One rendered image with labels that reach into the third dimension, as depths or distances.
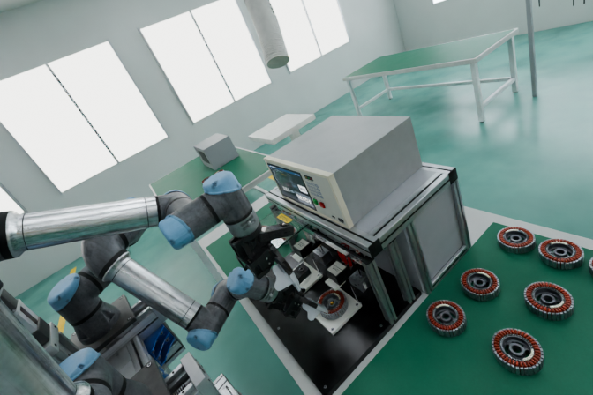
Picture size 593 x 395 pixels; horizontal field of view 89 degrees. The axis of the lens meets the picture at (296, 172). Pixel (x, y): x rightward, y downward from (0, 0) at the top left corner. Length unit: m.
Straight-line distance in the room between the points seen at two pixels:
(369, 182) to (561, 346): 0.65
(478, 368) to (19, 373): 1.03
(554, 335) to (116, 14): 5.69
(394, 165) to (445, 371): 0.62
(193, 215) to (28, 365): 0.36
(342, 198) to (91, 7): 5.17
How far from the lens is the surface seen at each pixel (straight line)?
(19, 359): 0.76
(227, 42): 5.97
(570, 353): 1.15
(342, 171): 0.92
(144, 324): 1.49
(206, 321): 0.98
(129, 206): 0.79
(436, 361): 1.12
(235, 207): 0.69
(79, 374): 0.94
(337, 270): 1.17
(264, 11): 2.26
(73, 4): 5.72
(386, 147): 1.04
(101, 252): 1.01
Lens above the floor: 1.72
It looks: 24 degrees down
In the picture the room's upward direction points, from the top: 25 degrees counter-clockwise
